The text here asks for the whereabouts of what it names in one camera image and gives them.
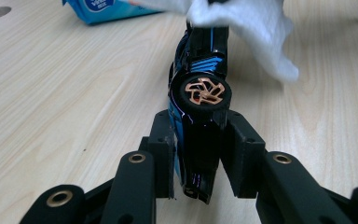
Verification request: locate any white wet wipe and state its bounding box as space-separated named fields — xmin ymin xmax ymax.
xmin=136 ymin=0 xmax=300 ymax=83

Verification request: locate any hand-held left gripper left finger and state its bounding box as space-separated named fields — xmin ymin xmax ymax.
xmin=146 ymin=109 xmax=177 ymax=200

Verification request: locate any blue toy car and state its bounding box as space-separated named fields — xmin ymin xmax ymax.
xmin=166 ymin=26 xmax=233 ymax=205

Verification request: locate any blue wet wipes pack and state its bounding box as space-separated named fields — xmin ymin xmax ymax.
xmin=62 ymin=0 xmax=166 ymax=26

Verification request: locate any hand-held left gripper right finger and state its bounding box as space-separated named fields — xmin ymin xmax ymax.
xmin=219 ymin=110 xmax=267 ymax=200

